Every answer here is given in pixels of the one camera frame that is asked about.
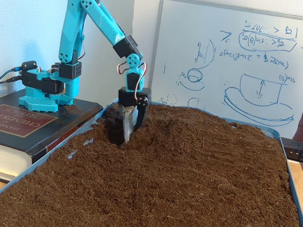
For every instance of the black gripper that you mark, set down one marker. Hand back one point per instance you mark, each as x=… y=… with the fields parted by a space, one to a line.
x=127 y=97

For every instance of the brown soil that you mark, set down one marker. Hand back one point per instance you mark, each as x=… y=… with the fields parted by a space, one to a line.
x=165 y=177

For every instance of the black device with lights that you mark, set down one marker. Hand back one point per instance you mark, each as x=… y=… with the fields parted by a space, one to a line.
x=294 y=149

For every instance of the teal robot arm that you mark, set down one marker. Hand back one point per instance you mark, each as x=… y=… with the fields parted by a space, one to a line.
x=71 y=35

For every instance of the person's right hand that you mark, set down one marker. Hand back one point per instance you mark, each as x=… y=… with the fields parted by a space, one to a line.
x=298 y=128

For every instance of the black chemistry handbook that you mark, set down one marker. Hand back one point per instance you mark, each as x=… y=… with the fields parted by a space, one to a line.
x=35 y=127

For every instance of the whiteboard with blue sketches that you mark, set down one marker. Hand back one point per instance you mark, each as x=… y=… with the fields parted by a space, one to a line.
x=225 y=71

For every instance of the blue plastic tray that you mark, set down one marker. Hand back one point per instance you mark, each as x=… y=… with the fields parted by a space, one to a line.
x=272 y=132

